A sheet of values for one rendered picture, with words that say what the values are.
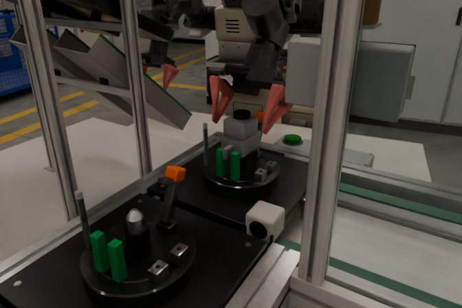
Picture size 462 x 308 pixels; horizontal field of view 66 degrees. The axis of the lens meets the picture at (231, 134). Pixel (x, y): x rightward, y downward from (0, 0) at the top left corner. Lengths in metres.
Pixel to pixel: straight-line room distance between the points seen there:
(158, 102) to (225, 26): 0.66
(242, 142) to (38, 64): 0.32
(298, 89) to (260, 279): 0.24
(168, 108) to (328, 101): 0.47
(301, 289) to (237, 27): 1.01
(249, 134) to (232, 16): 0.79
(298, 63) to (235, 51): 0.94
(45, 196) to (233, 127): 0.49
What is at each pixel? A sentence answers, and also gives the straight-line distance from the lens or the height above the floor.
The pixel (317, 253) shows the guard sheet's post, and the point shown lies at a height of 1.01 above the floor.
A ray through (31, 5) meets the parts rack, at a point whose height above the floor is 1.27.
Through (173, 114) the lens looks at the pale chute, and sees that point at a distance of 0.78.
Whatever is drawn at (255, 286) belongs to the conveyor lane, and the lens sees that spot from 0.46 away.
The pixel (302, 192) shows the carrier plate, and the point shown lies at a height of 0.97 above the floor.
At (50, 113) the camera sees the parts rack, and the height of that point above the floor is 1.12.
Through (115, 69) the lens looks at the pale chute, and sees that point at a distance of 0.68.
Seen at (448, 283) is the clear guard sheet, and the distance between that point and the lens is 0.44.
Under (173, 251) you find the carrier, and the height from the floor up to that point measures 1.00.
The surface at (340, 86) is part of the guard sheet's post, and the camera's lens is 0.35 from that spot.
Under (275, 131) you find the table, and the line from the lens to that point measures 1.14.
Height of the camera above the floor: 1.30
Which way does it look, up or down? 23 degrees down
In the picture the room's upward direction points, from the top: straight up
